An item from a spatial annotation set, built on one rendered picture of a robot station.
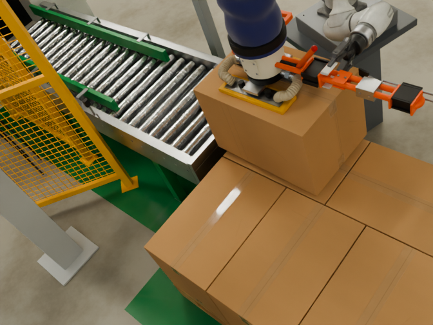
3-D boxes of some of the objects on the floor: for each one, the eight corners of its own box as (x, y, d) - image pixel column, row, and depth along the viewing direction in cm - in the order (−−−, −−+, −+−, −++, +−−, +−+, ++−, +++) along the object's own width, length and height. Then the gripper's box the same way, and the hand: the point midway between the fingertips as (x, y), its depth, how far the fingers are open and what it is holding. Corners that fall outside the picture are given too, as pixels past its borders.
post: (229, 103, 349) (182, -21, 275) (234, 97, 351) (190, -28, 277) (236, 106, 345) (191, -19, 271) (241, 99, 348) (198, -26, 273)
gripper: (365, 22, 177) (330, 64, 169) (368, 62, 191) (336, 102, 183) (347, 19, 181) (312, 58, 173) (351, 57, 195) (319, 96, 187)
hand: (329, 75), depth 179 cm, fingers closed on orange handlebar, 6 cm apart
